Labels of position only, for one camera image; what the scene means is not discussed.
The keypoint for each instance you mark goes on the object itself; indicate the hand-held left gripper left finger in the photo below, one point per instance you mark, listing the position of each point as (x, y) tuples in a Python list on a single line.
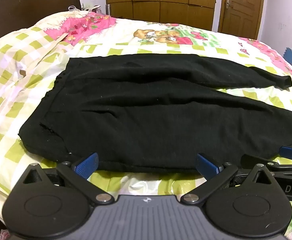
[(87, 163)]

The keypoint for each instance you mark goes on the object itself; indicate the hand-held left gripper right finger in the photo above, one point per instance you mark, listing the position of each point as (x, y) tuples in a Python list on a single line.
[(206, 166)]

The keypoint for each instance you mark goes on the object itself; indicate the black pants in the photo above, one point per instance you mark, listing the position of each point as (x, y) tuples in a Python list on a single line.
[(148, 105)]

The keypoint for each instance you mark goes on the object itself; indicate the blue foam mat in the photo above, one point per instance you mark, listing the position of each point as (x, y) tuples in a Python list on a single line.
[(289, 53)]

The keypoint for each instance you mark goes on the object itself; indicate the checked printed bedspread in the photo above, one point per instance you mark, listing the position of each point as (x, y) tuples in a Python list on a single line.
[(111, 42)]

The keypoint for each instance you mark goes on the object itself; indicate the wooden door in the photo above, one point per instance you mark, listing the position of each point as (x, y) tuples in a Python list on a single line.
[(240, 7)]

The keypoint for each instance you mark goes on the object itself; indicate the wooden wardrobe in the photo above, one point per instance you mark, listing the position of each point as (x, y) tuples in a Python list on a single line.
[(161, 0)]

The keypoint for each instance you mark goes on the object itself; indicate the dark wooden headboard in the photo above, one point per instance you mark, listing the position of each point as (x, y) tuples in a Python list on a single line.
[(23, 2)]

